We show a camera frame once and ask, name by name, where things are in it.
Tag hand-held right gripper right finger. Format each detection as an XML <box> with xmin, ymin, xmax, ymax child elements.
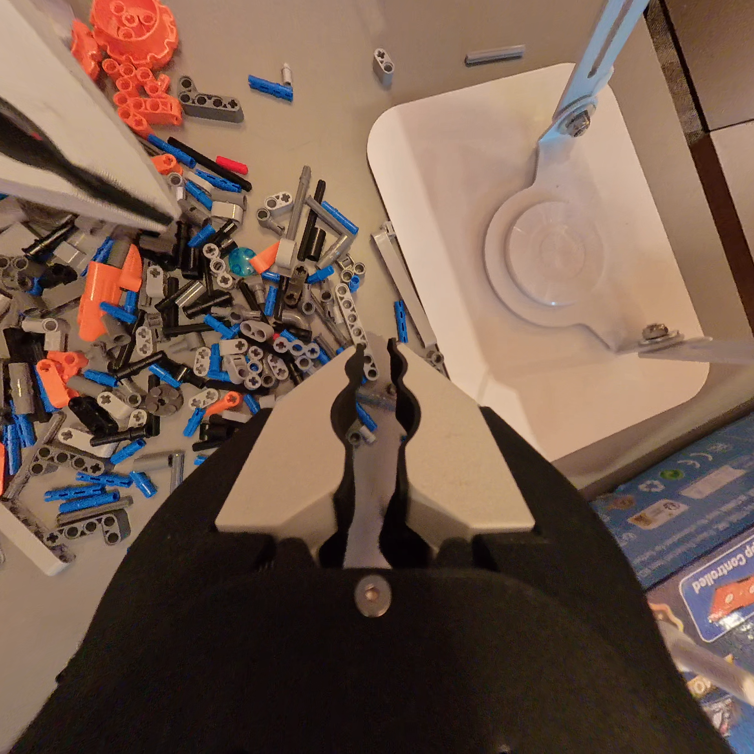
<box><xmin>386</xmin><ymin>339</ymin><xmax>537</xmax><ymax>566</ymax></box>

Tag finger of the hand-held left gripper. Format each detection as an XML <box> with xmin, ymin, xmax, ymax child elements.
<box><xmin>0</xmin><ymin>138</ymin><xmax>173</xmax><ymax>233</ymax></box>
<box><xmin>0</xmin><ymin>0</ymin><xmax>180</xmax><ymax>229</ymax></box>

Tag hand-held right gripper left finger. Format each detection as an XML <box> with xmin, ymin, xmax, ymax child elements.
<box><xmin>214</xmin><ymin>344</ymin><xmax>366</xmax><ymax>567</ymax></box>

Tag pile of building pieces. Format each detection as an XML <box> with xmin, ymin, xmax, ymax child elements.
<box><xmin>0</xmin><ymin>0</ymin><xmax>448</xmax><ymax>578</ymax></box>

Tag blue robot kit box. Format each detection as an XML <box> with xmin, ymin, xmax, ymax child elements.
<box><xmin>589</xmin><ymin>412</ymin><xmax>754</xmax><ymax>754</ymax></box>

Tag grey axle rod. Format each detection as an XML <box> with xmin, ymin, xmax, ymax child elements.
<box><xmin>465</xmin><ymin>46</ymin><xmax>525</xmax><ymax>66</ymax></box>

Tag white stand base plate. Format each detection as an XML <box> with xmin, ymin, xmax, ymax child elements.
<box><xmin>366</xmin><ymin>62</ymin><xmax>710</xmax><ymax>463</ymax></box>

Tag metal stand bracket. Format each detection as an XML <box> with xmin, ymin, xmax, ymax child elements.
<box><xmin>551</xmin><ymin>0</ymin><xmax>650</xmax><ymax>142</ymax></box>
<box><xmin>638</xmin><ymin>323</ymin><xmax>754</xmax><ymax>364</ymax></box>

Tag wire page holder white tips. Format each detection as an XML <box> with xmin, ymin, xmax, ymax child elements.
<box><xmin>662</xmin><ymin>627</ymin><xmax>754</xmax><ymax>705</ymax></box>

